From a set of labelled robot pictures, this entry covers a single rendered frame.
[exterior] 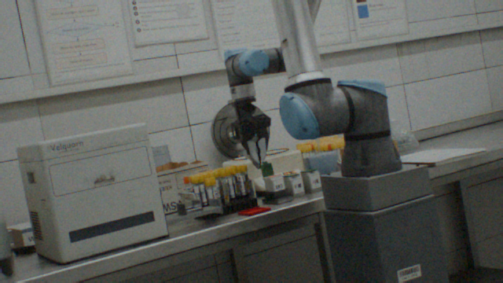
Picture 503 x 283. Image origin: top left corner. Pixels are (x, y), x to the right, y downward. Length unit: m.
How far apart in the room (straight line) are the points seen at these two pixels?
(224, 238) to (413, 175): 0.51
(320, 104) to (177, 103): 1.00
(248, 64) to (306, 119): 0.41
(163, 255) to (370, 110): 0.62
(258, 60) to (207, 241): 0.53
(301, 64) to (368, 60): 1.38
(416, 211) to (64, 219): 0.84
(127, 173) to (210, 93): 0.89
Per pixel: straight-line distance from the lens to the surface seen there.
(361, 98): 1.69
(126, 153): 1.78
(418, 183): 1.75
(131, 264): 1.76
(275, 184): 2.03
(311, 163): 2.19
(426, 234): 1.75
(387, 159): 1.71
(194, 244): 1.82
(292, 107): 1.63
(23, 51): 2.40
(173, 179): 2.15
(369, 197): 1.66
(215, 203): 1.92
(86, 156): 1.75
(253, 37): 2.71
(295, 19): 1.69
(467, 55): 3.43
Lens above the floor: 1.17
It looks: 3 degrees down
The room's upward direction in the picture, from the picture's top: 11 degrees counter-clockwise
